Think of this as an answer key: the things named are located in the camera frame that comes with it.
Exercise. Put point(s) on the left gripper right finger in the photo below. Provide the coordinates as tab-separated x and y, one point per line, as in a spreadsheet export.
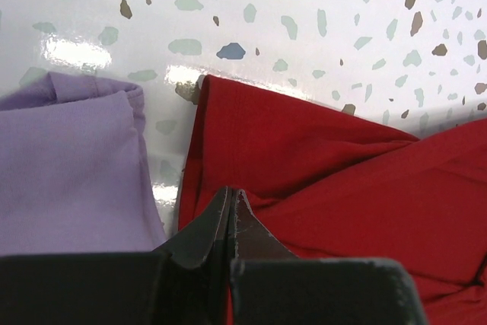
270	285

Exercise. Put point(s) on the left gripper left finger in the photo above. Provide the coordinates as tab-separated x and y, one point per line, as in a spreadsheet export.
183	281

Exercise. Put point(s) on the red t shirt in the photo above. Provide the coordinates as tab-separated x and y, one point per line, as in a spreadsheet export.
328	184

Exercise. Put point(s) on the folded lavender t shirt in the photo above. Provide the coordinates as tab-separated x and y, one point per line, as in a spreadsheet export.
74	168

